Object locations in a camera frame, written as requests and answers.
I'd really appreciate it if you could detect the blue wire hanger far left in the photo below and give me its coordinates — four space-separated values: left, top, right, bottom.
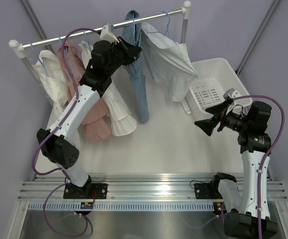
29 41 49 76

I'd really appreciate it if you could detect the white ruffled dress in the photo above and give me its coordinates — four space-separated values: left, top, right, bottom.
78 41 138 137

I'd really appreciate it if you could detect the blue wire hanger of pink dress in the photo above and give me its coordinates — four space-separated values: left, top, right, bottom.
58 34 75 78

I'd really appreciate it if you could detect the white slotted cable duct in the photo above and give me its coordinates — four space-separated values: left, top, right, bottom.
28 201 214 212

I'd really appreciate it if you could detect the white plastic basket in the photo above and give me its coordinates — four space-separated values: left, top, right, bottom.
186 58 249 120

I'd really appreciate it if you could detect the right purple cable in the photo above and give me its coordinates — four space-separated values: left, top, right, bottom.
229 93 286 239

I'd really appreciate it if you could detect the pink dress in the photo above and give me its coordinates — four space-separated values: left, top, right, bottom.
57 41 112 142

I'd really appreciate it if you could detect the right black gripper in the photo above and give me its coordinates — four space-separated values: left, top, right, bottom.
195 100 251 136

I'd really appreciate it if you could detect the white garment far left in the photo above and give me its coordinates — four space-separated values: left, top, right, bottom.
30 48 82 147

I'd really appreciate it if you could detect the blue denim skirt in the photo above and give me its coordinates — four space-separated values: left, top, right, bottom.
122 23 149 123

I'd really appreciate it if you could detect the white skirt on right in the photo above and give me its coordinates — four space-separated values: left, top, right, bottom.
141 23 198 102

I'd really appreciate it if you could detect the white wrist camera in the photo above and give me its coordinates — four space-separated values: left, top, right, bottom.
223 88 243 115
99 23 119 43

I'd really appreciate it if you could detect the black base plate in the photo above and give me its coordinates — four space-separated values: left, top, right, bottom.
63 183 108 199
194 183 222 199

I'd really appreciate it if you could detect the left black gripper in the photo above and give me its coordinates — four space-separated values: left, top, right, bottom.
106 36 142 75

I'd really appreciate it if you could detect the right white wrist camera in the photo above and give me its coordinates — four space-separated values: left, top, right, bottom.
223 88 243 115

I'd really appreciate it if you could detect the blue wire hanger right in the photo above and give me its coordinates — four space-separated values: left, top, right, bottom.
147 11 178 45

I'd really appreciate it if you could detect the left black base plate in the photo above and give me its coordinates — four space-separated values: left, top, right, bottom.
63 183 108 199

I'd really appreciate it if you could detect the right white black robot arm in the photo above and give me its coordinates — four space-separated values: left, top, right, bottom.
194 99 278 239

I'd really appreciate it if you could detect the aluminium mounting rail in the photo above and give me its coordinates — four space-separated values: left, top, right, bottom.
17 173 288 201

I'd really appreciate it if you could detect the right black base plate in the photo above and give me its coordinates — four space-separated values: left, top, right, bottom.
194 183 222 199

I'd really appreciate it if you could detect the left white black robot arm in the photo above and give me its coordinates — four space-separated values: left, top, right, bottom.
37 37 142 198

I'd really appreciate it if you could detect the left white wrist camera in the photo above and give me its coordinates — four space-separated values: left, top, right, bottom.
99 23 119 43

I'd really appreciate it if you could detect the blue wire hanger of skirt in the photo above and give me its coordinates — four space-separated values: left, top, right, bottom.
132 11 136 45

